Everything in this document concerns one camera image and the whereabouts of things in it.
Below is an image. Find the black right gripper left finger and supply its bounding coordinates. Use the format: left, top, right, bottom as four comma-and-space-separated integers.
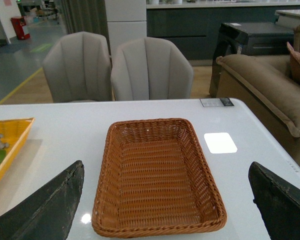
0, 160, 85, 240

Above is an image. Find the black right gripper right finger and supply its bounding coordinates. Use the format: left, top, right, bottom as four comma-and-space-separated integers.
248, 161, 300, 240

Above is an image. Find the yellow woven basket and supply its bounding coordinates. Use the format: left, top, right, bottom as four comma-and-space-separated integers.
0, 117, 35, 180

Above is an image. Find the brown wicker basket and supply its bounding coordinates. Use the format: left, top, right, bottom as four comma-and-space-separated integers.
92, 118, 227, 239

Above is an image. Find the table label sticker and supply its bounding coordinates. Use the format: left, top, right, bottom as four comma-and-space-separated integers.
200, 97, 234, 107

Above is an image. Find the beige sofa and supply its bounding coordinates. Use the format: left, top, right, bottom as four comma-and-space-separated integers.
216, 25, 300, 167

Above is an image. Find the grey chair left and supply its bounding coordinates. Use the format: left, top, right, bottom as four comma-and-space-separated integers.
42, 31, 113, 103

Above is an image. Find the grey chair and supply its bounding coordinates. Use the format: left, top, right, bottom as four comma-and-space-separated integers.
111, 37, 194, 101
42, 31, 113, 103

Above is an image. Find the black cabinet appliance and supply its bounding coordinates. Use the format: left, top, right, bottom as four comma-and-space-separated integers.
209, 22, 294, 97

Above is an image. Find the grey chair right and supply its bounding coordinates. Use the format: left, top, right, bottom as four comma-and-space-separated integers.
111, 37, 194, 101

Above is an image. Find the red bin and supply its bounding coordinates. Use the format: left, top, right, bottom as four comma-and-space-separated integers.
10, 16, 31, 40

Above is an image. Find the dark kitchen counter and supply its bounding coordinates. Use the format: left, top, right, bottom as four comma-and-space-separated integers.
146, 0, 300, 62

